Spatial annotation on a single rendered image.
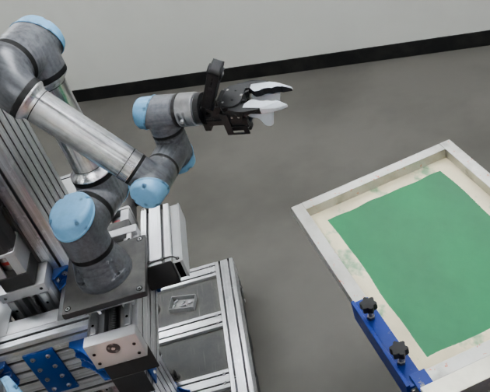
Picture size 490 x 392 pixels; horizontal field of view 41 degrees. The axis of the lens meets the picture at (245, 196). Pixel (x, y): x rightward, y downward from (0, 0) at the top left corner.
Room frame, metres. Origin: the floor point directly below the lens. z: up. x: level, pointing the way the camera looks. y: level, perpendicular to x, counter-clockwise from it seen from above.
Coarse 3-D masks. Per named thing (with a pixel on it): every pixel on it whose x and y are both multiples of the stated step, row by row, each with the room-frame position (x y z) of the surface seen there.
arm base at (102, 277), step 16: (112, 240) 1.33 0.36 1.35; (112, 256) 1.30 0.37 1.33; (128, 256) 1.34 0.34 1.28; (80, 272) 1.28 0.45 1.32; (96, 272) 1.27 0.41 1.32; (112, 272) 1.27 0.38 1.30; (128, 272) 1.29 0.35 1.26; (80, 288) 1.29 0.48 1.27; (96, 288) 1.26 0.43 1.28; (112, 288) 1.26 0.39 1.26
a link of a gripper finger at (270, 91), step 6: (252, 84) 1.24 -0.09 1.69; (258, 84) 1.23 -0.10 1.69; (264, 84) 1.23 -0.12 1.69; (270, 84) 1.22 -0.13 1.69; (276, 84) 1.21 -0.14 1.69; (282, 84) 1.21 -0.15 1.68; (252, 90) 1.22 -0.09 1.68; (258, 90) 1.21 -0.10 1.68; (264, 90) 1.22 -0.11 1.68; (270, 90) 1.21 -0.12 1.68; (276, 90) 1.21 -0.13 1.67; (282, 90) 1.20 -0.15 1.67; (288, 90) 1.19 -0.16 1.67; (252, 96) 1.24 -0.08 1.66; (258, 96) 1.23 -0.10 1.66; (264, 96) 1.23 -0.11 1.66; (270, 96) 1.22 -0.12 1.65; (276, 96) 1.22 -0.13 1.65
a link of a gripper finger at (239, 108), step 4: (240, 104) 1.19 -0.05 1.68; (228, 108) 1.20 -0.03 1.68; (232, 108) 1.19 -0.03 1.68; (236, 108) 1.19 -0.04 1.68; (240, 108) 1.18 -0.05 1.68; (244, 108) 1.18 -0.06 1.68; (248, 108) 1.17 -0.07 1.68; (252, 108) 1.17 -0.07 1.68; (256, 108) 1.16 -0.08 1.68; (228, 112) 1.19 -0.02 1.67; (232, 112) 1.19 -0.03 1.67; (236, 112) 1.18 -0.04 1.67; (240, 112) 1.17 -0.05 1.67; (244, 112) 1.17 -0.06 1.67; (248, 112) 1.16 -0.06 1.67; (252, 112) 1.16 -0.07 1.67; (256, 112) 1.16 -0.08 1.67; (260, 112) 1.16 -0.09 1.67; (236, 116) 1.18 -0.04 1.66; (240, 116) 1.17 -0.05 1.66; (244, 116) 1.17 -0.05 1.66
